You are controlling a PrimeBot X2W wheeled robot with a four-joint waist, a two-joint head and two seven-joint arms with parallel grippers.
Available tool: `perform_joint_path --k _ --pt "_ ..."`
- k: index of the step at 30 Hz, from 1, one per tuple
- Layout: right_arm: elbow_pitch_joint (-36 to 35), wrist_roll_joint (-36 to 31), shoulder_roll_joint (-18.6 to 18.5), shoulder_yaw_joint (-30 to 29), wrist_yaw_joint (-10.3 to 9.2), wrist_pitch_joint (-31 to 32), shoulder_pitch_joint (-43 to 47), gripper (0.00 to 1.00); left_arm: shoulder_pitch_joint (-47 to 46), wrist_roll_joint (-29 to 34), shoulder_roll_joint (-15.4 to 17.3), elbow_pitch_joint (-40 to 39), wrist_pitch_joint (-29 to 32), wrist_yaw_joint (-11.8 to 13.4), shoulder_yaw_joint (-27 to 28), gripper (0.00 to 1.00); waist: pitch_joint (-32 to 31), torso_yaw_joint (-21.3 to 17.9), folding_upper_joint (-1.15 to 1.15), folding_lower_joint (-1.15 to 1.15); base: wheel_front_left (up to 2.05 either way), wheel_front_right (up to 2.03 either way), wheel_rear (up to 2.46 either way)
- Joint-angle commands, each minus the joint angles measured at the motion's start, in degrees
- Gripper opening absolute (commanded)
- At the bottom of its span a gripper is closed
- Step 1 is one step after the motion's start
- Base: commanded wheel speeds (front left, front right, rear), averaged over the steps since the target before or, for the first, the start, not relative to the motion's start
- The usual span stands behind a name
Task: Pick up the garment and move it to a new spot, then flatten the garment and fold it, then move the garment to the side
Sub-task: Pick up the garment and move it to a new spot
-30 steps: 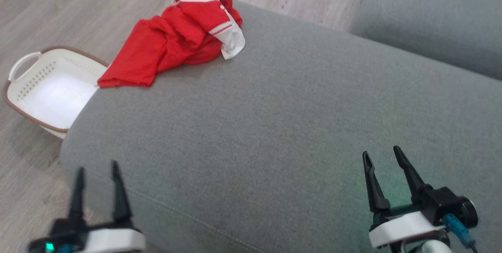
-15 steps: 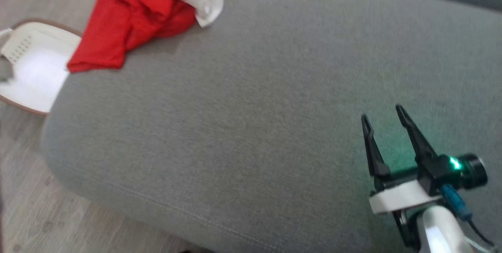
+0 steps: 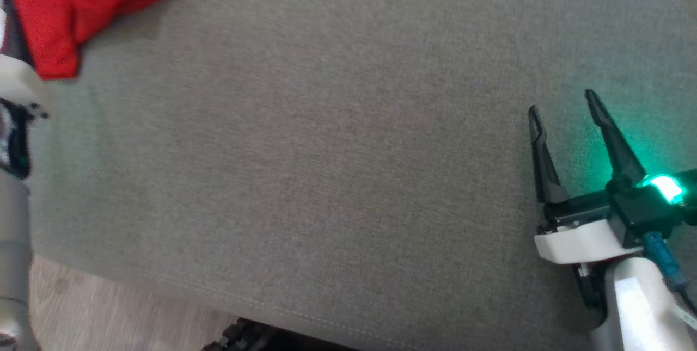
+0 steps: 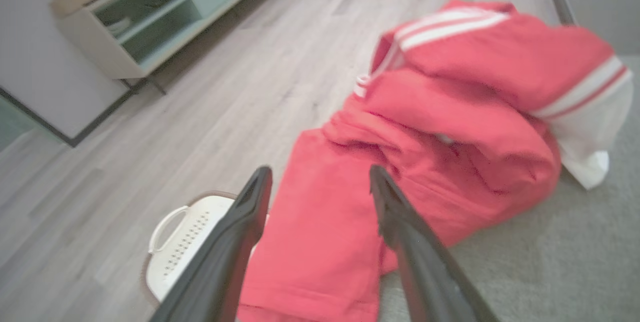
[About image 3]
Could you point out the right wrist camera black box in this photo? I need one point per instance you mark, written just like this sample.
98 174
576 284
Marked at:
637 212

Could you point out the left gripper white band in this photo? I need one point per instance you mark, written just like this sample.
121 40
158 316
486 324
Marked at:
19 84

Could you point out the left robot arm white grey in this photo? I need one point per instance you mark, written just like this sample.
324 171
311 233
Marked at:
13 258

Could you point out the red basketball jersey white trim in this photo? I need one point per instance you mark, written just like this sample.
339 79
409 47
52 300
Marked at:
60 8

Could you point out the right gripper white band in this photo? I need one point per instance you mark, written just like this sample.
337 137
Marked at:
582 239

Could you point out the large grey sofa seat cushion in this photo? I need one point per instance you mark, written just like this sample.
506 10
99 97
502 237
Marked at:
326 149

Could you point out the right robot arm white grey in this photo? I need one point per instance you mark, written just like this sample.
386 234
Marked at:
642 313

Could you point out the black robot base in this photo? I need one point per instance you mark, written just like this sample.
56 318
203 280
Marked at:
256 337

